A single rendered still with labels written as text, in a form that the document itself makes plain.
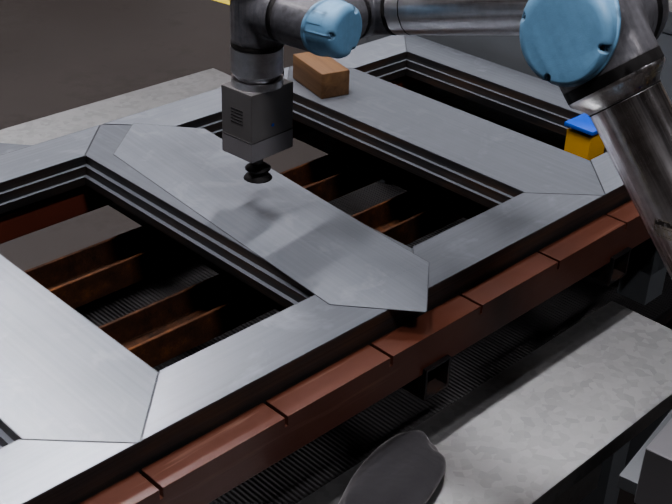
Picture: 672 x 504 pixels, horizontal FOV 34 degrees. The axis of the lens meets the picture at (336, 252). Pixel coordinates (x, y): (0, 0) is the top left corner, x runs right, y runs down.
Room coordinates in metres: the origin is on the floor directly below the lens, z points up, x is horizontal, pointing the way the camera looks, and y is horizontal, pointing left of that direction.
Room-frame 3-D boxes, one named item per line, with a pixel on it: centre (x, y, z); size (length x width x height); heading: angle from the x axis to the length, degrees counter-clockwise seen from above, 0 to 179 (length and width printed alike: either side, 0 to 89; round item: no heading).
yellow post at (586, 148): (1.76, -0.43, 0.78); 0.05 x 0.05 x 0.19; 45
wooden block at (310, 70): (1.96, 0.04, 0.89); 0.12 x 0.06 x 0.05; 30
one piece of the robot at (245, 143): (1.48, 0.13, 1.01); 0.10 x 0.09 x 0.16; 49
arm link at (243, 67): (1.47, 0.12, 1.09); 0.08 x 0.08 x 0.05
